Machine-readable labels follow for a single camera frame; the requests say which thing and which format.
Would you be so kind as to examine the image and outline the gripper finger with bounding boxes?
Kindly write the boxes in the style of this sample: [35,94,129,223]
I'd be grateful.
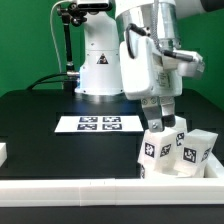
[141,97,164,131]
[160,96,176,127]

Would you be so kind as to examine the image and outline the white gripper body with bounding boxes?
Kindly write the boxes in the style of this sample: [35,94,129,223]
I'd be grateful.
[120,37,182,100]

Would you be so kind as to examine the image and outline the white round stool seat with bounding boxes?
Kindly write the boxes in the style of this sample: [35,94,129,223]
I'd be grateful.
[140,165,205,179]

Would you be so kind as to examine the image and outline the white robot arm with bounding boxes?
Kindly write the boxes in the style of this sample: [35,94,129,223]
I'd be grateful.
[77,0,224,132]

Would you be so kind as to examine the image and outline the white sheet with markers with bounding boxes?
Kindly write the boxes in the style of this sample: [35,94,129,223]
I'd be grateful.
[55,115,143,133]

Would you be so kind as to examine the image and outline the white block at left edge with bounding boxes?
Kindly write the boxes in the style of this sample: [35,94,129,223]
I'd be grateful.
[0,143,7,167]

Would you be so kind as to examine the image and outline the white obstacle wall frame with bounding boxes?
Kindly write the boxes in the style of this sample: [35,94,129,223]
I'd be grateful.
[0,156,224,207]

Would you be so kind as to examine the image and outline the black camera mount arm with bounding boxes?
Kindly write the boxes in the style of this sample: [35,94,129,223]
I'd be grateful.
[57,3,87,94]

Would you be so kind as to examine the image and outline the black cables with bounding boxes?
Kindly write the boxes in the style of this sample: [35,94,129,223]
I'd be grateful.
[26,73,69,91]

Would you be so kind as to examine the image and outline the white cable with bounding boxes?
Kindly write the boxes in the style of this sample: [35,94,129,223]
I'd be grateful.
[49,0,72,74]

